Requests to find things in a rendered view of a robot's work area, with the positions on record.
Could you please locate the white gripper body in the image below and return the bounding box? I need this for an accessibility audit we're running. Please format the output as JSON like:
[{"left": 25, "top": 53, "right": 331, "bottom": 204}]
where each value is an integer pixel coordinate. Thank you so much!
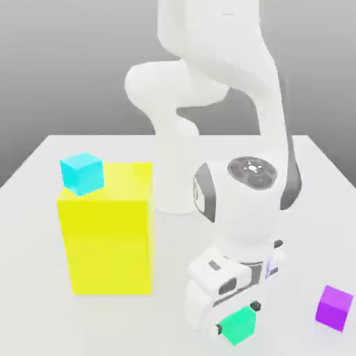
[{"left": 184, "top": 279, "right": 266, "bottom": 333}]

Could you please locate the small cyan cube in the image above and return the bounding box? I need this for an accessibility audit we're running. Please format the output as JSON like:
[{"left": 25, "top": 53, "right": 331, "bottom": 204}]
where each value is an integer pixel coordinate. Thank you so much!
[{"left": 59, "top": 152, "right": 106, "bottom": 197}]

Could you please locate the small purple cube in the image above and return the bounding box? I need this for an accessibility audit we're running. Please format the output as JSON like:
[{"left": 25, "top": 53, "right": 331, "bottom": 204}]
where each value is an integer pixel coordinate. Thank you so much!
[{"left": 314, "top": 284, "right": 355, "bottom": 333}]

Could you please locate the small green cube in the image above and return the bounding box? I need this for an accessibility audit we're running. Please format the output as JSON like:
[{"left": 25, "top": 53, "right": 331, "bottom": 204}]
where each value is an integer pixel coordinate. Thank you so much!
[{"left": 218, "top": 305, "right": 257, "bottom": 346}]

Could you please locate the large yellow box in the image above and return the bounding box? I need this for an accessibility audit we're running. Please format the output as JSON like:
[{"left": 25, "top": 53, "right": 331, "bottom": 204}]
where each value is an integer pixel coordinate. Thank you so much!
[{"left": 56, "top": 161, "right": 157, "bottom": 296}]

